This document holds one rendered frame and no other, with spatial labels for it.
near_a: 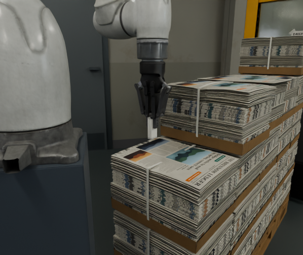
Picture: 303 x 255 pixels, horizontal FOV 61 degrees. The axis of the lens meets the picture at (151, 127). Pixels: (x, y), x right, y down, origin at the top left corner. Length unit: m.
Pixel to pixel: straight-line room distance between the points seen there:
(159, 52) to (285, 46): 1.17
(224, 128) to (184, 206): 0.33
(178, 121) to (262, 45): 0.94
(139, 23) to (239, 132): 0.49
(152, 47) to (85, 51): 2.46
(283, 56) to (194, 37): 1.83
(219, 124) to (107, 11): 0.53
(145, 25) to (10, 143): 0.45
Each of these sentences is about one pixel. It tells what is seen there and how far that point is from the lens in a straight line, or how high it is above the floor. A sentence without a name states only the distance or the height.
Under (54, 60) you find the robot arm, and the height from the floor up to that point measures 1.17.
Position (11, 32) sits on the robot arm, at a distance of 0.46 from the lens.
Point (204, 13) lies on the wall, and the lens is 3.52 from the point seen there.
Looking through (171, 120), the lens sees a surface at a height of 0.91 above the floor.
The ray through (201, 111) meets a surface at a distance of 1.00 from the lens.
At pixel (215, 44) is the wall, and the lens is 3.55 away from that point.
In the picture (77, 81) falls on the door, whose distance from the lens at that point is 3.18.
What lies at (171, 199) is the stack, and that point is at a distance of 0.82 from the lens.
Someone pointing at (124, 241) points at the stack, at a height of 0.49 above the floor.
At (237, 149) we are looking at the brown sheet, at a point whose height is 0.86.
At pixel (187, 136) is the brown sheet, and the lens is 1.05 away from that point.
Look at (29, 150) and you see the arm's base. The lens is 0.46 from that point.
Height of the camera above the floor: 1.18
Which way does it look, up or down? 16 degrees down
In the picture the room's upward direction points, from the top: straight up
